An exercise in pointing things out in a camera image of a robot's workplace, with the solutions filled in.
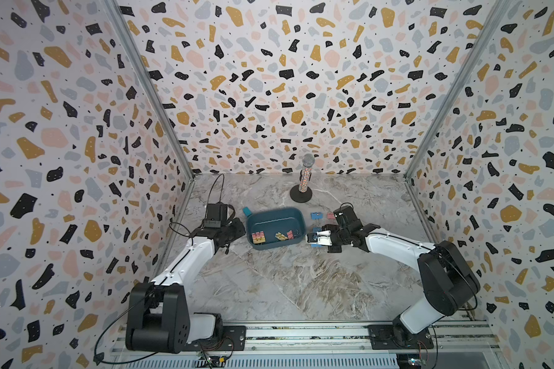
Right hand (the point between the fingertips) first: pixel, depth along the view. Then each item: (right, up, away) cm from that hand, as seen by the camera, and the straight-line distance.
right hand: (318, 236), depth 91 cm
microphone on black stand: (-5, +18, +16) cm, 24 cm away
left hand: (-29, +4, -3) cm, 29 cm away
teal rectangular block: (-31, +9, +16) cm, 36 cm away
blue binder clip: (+1, +7, +15) cm, 17 cm away
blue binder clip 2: (-4, +2, -14) cm, 15 cm away
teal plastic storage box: (-18, +2, +12) cm, 22 cm away
